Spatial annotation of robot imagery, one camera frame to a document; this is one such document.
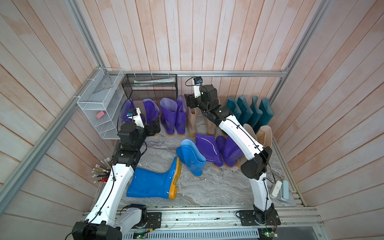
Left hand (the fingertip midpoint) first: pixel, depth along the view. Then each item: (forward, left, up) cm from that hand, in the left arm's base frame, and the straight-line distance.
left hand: (152, 120), depth 73 cm
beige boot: (+13, -21, -15) cm, 29 cm away
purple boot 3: (+13, -6, -7) cm, 17 cm away
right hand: (+15, -19, +5) cm, 24 cm away
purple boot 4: (+13, -13, -11) cm, 22 cm away
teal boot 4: (+13, -58, -5) cm, 60 cm away
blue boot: (-12, -19, -14) cm, 27 cm away
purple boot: (-2, -30, -19) cm, 36 cm away
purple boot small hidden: (+19, +6, -12) cm, 23 cm away
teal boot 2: (+20, -46, -9) cm, 51 cm away
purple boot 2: (+21, +21, -9) cm, 31 cm away
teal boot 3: (+14, -52, -6) cm, 54 cm away
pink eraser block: (+8, +31, -4) cm, 32 cm away
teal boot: (+14, -66, -7) cm, 68 cm away
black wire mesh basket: (+28, +2, +1) cm, 28 cm away
